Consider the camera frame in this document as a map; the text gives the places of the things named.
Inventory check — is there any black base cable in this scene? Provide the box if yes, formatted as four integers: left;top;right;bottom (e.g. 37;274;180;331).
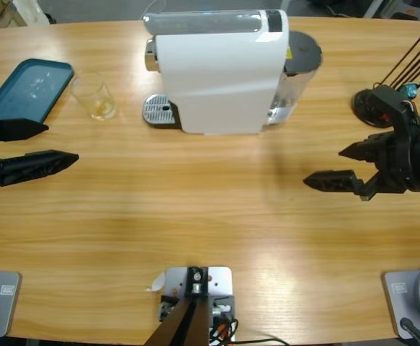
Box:
399;316;420;346

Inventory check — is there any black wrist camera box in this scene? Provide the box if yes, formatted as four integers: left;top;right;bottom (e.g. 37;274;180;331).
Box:
366;85;420;134

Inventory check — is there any white foam packing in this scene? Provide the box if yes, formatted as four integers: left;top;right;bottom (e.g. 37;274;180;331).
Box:
13;0;50;26

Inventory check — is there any clear water tank black lid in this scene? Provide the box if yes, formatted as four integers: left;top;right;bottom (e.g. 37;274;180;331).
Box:
267;30;323;126

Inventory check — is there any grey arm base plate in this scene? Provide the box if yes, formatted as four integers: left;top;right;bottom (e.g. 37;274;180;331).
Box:
0;270;22;338
381;265;420;340

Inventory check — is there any blue coffee capsule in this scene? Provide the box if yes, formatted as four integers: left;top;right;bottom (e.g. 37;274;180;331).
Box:
402;82;420;99

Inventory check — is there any teal plastic tray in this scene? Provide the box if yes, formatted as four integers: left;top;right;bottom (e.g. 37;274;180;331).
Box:
0;58;75;123

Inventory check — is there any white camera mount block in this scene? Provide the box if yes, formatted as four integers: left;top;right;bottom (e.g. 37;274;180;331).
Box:
153;266;236;343

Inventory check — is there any white paper tab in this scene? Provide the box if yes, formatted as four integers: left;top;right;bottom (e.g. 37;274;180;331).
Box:
144;272;166;293

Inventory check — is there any black orange cable bundle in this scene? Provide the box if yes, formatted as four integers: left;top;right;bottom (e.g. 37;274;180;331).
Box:
209;317;239;346

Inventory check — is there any clear drinking glass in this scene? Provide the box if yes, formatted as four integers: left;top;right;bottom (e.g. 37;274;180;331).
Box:
68;71;118;122

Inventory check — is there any white capsule coffee machine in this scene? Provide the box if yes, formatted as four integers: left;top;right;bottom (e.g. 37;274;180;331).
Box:
143;9;290;137

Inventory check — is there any black orange device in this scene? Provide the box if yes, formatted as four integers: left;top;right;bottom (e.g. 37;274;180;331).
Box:
389;6;420;21

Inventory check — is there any dark camera post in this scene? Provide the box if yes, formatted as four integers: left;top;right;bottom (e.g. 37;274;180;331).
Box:
143;266;211;346

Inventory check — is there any black capsule holder with rods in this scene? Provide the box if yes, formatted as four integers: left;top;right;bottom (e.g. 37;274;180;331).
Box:
352;23;420;128

